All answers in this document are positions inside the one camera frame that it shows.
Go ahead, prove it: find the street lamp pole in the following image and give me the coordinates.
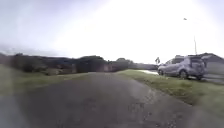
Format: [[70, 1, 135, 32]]
[[182, 17, 198, 56]]

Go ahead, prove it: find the road sign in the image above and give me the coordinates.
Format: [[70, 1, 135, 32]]
[[154, 56, 161, 66]]

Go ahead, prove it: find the dark roofed building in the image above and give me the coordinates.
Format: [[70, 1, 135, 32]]
[[196, 52, 224, 76]]

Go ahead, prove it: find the grey asphalt path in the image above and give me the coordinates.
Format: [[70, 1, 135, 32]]
[[0, 71, 224, 128]]

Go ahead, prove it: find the grassy slope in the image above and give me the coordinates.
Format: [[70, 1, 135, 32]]
[[114, 68, 224, 118]]

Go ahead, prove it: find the long hedge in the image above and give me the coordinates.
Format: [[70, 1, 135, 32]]
[[0, 52, 158, 75]]

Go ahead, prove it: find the grass verge with kerb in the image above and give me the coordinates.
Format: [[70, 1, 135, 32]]
[[0, 63, 89, 96]]

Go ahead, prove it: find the grey car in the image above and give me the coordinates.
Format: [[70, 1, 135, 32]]
[[157, 55, 208, 81]]

